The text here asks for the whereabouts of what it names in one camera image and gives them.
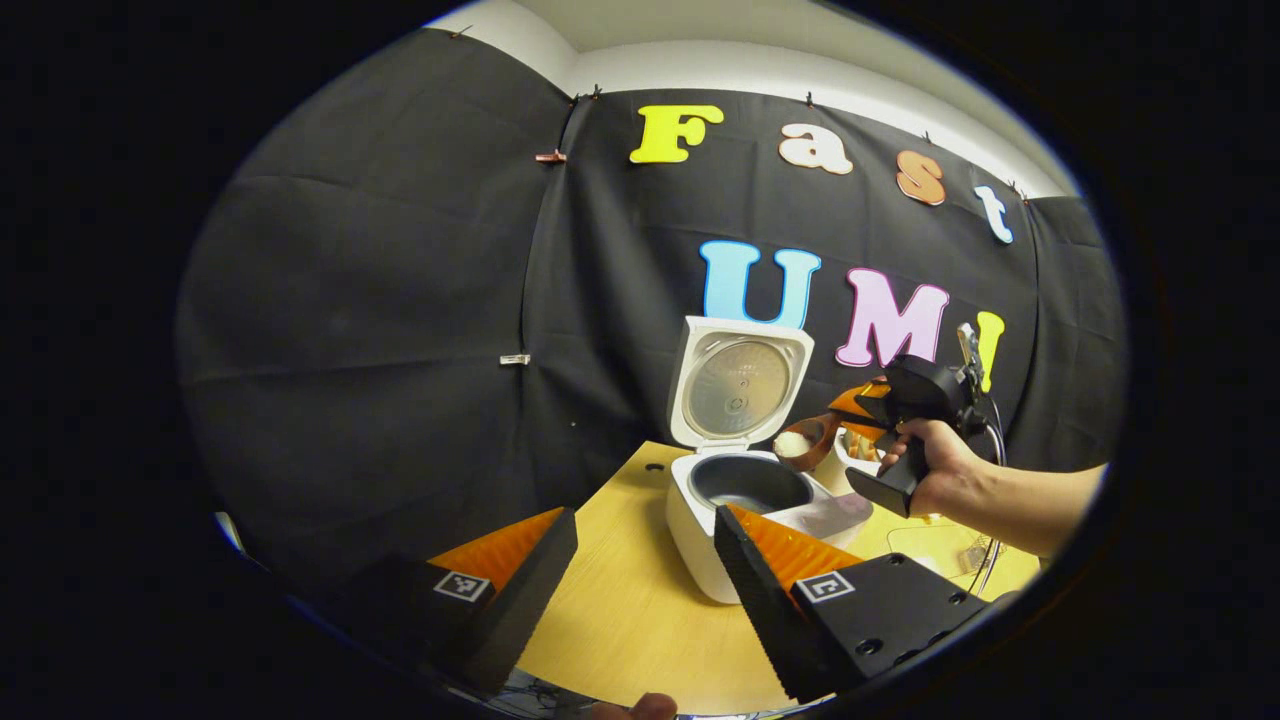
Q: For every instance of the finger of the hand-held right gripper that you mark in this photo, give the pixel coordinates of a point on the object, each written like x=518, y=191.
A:
x=865, y=433
x=855, y=400

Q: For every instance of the brown wooden spoon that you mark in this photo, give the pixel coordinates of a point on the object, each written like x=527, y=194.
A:
x=825, y=432

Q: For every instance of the white toaster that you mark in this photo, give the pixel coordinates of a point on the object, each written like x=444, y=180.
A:
x=850, y=470

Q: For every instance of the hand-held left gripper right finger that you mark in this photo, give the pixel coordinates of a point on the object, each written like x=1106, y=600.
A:
x=765, y=610

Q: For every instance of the white rice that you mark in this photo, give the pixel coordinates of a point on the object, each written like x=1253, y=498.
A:
x=792, y=445

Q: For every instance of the copper clip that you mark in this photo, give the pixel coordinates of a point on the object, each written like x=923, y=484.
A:
x=550, y=157

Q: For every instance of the white rice cooker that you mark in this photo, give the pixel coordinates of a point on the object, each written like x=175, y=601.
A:
x=740, y=390

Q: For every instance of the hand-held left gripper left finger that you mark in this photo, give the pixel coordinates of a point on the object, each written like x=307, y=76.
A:
x=520, y=610

